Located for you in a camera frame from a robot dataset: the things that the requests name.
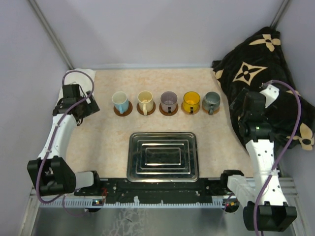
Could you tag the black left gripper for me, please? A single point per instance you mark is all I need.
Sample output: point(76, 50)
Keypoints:
point(91, 107)

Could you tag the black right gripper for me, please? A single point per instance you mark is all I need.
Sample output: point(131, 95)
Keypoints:
point(239, 98)

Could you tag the grey mug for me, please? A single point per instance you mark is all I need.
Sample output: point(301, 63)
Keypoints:
point(211, 98)

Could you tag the white mug blue handle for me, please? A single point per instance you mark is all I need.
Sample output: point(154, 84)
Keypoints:
point(120, 101)

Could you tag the yellow mug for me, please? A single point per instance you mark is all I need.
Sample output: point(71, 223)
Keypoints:
point(191, 99)

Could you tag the light woven round coaster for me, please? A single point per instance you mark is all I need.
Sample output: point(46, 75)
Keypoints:
point(190, 111)

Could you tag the cream cartoon mug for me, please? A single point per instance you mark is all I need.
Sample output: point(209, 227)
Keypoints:
point(145, 100)

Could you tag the reddish brown wooden coaster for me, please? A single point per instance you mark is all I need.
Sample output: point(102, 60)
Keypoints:
point(163, 111)

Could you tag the purple mug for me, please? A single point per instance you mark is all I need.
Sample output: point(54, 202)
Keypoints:
point(168, 102)

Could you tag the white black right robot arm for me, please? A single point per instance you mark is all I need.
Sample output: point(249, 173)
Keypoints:
point(265, 207)

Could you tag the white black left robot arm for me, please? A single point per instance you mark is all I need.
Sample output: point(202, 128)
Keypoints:
point(50, 174)

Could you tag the white folded cloth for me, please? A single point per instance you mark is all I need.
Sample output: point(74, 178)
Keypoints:
point(80, 77)

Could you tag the black floral blanket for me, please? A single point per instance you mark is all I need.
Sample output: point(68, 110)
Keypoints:
point(252, 63)

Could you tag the stainless steel tray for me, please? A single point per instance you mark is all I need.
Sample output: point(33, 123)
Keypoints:
point(162, 157)

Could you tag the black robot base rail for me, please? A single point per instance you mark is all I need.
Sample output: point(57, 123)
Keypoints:
point(123, 191)

